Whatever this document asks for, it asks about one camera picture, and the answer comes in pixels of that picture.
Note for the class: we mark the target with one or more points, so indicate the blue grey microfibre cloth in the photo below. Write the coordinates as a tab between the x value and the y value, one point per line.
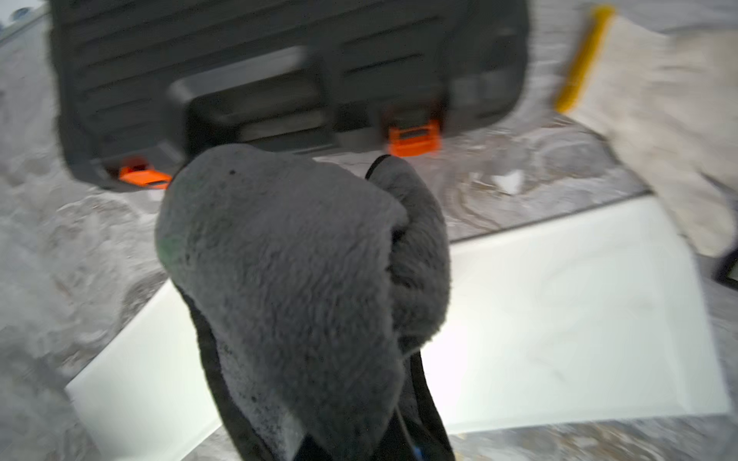
312	291

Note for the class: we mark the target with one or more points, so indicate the white drawing tablet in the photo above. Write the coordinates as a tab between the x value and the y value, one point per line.
594	316

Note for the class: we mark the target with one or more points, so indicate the black plastic tool case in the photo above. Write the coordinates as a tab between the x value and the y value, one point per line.
147	86

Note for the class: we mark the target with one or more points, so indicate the white knitted glove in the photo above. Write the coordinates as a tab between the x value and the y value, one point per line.
667	106

